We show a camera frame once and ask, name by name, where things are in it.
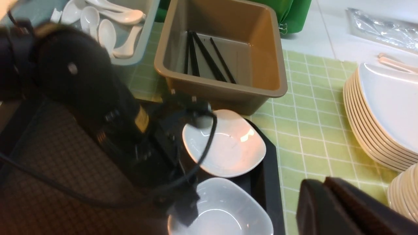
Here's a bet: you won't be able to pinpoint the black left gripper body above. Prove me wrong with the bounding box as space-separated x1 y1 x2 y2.
98 95 213 226

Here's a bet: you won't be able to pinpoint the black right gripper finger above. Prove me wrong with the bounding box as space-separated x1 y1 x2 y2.
296 177 418 235

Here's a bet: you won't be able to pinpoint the white small dish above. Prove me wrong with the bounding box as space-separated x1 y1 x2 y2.
182 109 267 178
168 178 274 235

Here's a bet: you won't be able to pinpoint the black chopstick pair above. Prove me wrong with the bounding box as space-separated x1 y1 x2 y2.
189 31 236 84

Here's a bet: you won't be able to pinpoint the white ceramic soup spoon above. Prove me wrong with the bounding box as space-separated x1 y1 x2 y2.
80 6 100 41

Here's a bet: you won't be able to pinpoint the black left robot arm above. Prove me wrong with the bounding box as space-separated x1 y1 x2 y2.
1 20 217 227

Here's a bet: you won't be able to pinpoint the green checked tablecloth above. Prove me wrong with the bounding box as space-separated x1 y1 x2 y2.
126 22 400 235

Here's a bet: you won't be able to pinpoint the stack of white bowls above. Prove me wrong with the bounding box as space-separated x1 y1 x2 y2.
387 164 418 223

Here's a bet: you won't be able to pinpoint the black serving tray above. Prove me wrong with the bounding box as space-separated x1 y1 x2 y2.
1 100 285 235

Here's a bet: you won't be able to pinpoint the white spoon centre-right in bin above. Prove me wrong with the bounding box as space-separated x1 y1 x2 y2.
98 19 117 58

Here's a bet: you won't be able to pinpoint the black chopsticks in brown bin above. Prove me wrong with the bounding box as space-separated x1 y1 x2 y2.
183 31 200 76

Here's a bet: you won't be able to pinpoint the stack of white plates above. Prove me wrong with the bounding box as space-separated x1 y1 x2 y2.
343 63 418 172

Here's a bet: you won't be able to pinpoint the brown plastic bin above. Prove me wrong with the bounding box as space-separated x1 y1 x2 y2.
154 0 288 116

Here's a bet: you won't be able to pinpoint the white spoon top of bin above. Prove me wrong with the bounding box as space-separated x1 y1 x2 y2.
85 0 132 12

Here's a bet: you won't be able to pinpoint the white spoon centre in bin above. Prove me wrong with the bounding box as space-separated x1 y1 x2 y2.
61 0 87 25

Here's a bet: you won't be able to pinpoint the teal plastic bin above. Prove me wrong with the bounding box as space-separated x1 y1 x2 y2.
1 0 159 68

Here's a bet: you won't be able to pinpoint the clear plastic bag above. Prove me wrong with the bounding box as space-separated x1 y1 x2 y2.
345 8 418 54

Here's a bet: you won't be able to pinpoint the green backdrop cloth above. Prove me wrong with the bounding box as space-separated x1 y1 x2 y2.
155 0 312 36

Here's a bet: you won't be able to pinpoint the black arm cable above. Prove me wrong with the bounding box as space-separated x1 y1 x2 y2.
0 111 218 209

